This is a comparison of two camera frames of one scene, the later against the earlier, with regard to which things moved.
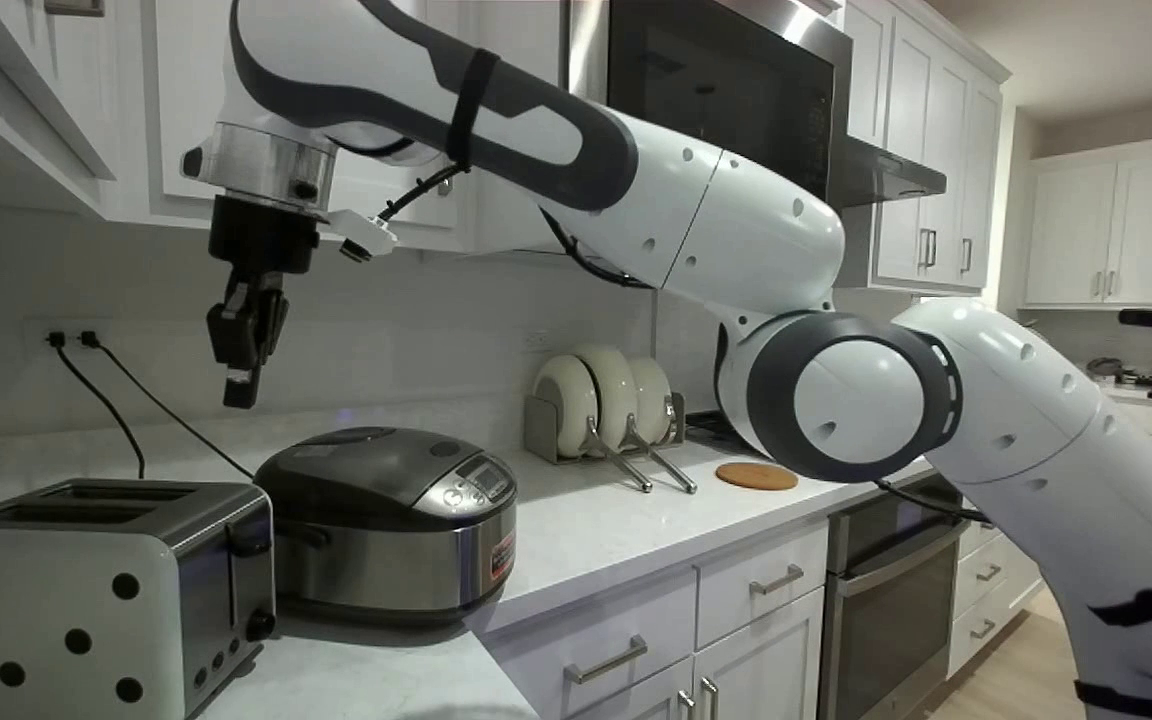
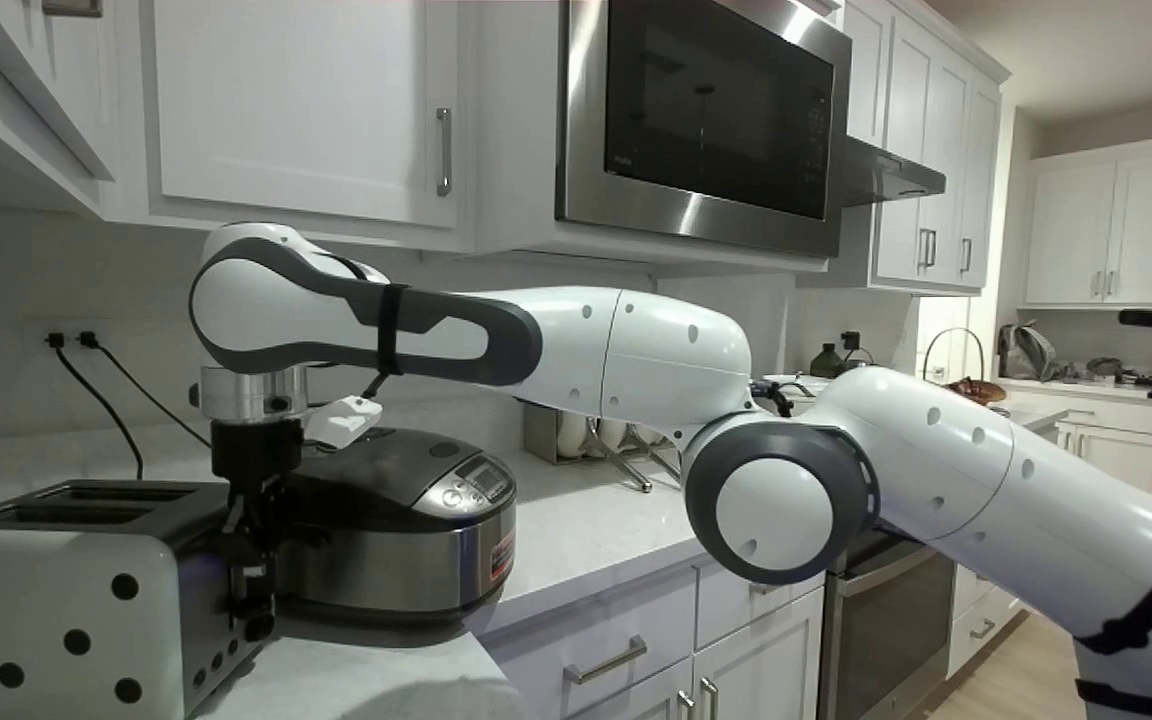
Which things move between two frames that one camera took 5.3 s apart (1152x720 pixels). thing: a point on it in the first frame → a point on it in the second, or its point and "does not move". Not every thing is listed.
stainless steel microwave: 765,82 does not move
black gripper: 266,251 → 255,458
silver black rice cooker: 391,524 does not move
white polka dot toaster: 103,599 does not move
